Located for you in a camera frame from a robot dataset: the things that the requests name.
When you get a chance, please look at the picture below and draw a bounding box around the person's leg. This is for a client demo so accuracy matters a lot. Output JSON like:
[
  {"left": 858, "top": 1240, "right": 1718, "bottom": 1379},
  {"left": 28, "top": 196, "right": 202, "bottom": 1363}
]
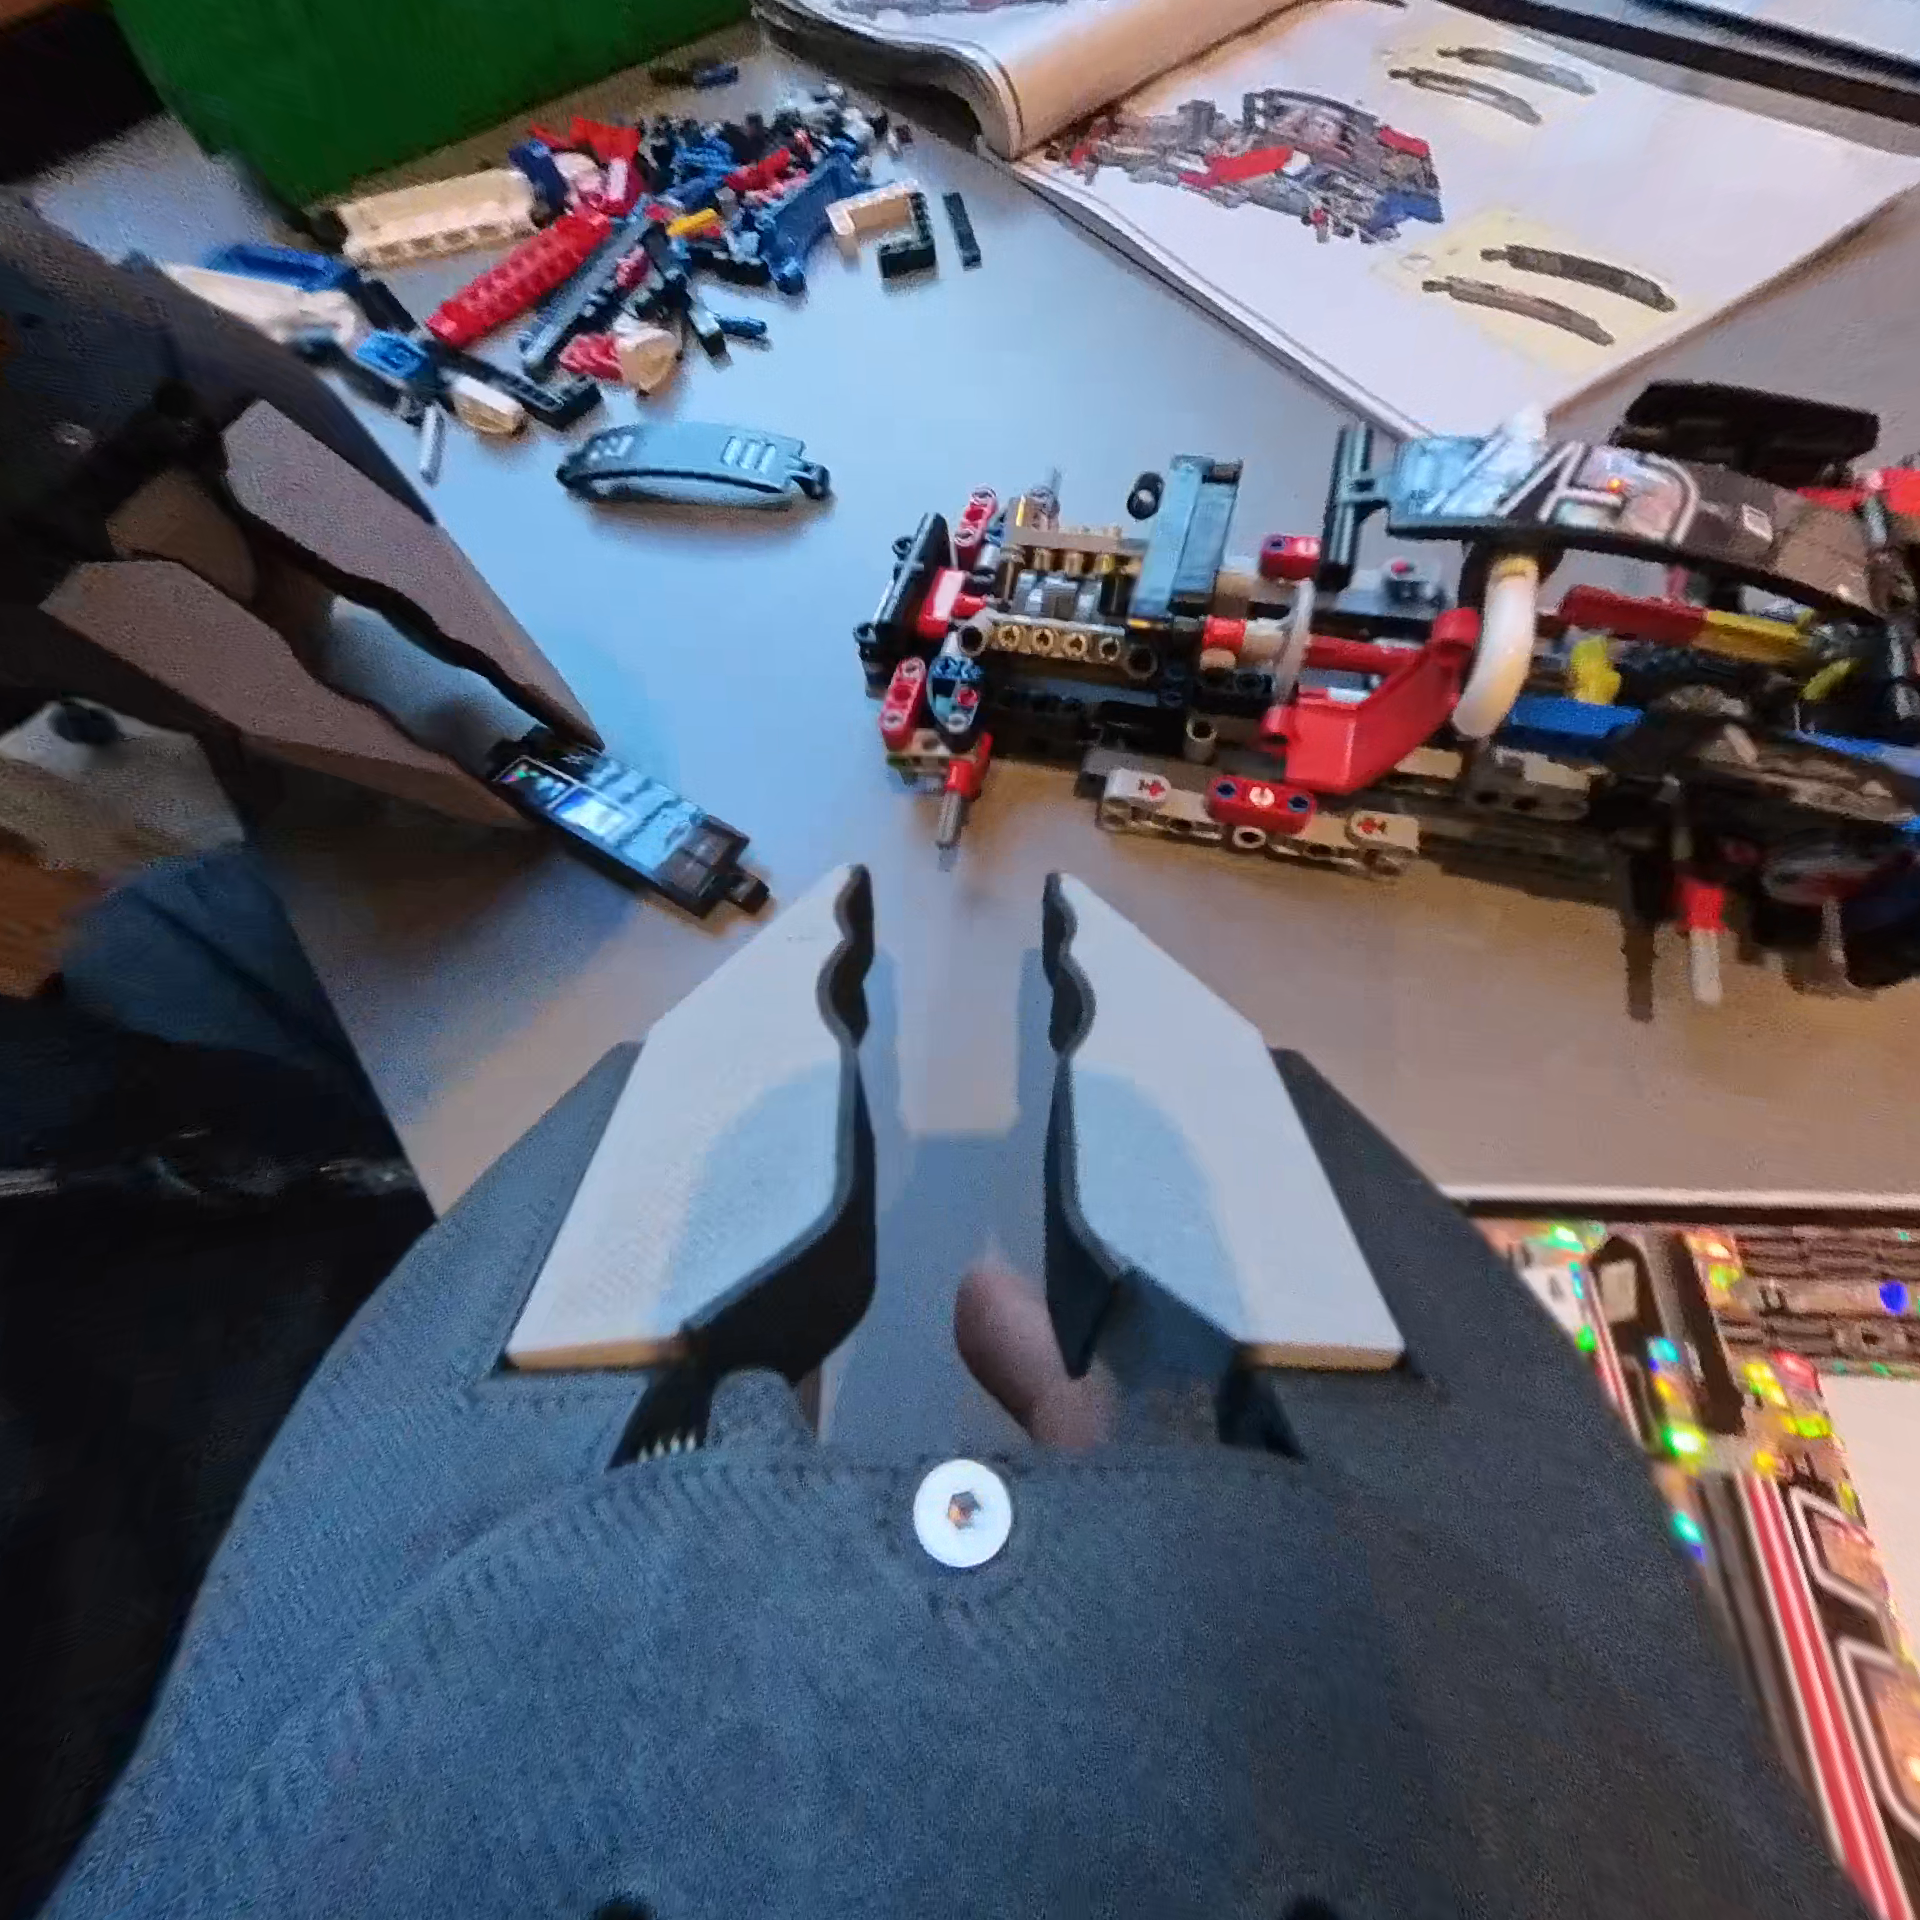
[{"left": 58, "top": 850, "right": 397, "bottom": 1161}]

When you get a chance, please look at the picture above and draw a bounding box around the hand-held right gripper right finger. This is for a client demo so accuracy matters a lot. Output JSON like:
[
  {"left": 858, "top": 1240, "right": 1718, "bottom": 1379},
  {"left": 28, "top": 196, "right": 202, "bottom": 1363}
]
[{"left": 1042, "top": 874, "right": 1405, "bottom": 1375}]

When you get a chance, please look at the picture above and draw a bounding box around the wooden beam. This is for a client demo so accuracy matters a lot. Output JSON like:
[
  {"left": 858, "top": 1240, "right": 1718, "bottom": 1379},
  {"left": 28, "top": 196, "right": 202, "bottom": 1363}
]
[{"left": 0, "top": 850, "right": 98, "bottom": 993}]

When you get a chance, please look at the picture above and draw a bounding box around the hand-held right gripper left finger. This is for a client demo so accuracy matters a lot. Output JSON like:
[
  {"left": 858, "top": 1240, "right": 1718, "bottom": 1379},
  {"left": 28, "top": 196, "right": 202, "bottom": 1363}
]
[{"left": 506, "top": 862, "right": 882, "bottom": 1375}]

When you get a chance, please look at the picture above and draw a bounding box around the pile of toy building pieces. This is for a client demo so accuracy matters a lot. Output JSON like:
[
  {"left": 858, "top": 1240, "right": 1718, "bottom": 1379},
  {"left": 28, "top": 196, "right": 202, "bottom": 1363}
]
[{"left": 151, "top": 57, "right": 987, "bottom": 480}]

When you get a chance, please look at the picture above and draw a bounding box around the holographic sticker sheet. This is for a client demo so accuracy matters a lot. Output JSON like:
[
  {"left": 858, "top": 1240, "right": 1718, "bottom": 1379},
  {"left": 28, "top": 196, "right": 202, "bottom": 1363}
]
[{"left": 1472, "top": 1201, "right": 1920, "bottom": 1920}]

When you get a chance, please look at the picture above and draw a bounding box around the partly built toy car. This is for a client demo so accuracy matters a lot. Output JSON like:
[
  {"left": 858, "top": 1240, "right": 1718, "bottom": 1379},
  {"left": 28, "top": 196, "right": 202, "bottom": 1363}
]
[{"left": 857, "top": 381, "right": 1920, "bottom": 1024}]

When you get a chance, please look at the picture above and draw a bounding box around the toy car instruction booklet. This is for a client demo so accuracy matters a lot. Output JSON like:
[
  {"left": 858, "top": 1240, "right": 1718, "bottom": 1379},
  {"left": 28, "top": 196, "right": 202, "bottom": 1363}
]
[{"left": 757, "top": 0, "right": 1920, "bottom": 440}]

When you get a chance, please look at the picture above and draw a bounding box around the person's right hand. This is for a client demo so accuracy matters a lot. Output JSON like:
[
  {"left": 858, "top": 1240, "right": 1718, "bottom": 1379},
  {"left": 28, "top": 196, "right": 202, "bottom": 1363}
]
[{"left": 952, "top": 1257, "right": 1119, "bottom": 1451}]

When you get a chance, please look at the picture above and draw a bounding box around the black toy car panel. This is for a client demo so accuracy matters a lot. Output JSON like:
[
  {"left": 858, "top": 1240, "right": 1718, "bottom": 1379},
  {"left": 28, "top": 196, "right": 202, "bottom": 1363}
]
[
  {"left": 491, "top": 726, "right": 774, "bottom": 921},
  {"left": 560, "top": 423, "right": 834, "bottom": 515}
]

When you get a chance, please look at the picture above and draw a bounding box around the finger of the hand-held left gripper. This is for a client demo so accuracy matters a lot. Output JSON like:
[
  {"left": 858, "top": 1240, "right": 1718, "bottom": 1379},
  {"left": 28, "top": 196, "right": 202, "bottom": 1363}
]
[
  {"left": 223, "top": 395, "right": 607, "bottom": 746},
  {"left": 37, "top": 559, "right": 540, "bottom": 829}
]

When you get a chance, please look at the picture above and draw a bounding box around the green plastic bin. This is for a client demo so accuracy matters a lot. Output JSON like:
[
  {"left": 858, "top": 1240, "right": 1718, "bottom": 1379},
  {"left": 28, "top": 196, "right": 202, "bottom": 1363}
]
[{"left": 114, "top": 0, "right": 753, "bottom": 201}]

